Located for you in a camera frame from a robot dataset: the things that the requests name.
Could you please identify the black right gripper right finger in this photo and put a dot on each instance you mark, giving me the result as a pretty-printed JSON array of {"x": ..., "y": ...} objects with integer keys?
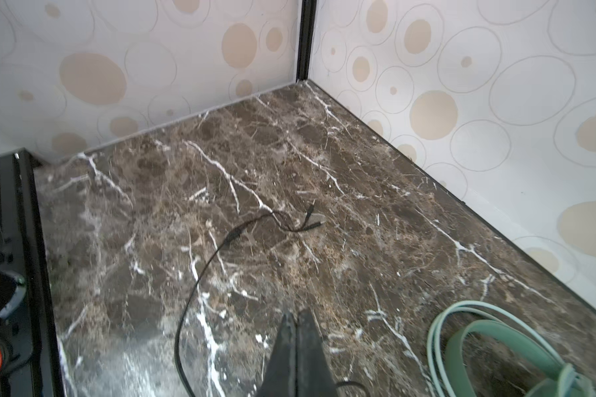
[{"x": 313, "y": 375}]

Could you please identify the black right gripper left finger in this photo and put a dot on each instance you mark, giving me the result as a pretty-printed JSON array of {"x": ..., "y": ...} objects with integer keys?
[{"x": 281, "y": 374}]

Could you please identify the mint green headphones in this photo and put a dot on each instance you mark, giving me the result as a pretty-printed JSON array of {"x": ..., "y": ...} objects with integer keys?
[{"x": 475, "y": 348}]

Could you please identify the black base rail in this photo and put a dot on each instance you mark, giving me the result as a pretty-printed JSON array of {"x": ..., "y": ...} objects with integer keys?
[{"x": 29, "y": 357}]

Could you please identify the black frame corner post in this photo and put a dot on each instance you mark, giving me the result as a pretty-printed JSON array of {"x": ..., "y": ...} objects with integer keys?
[{"x": 305, "y": 35}]

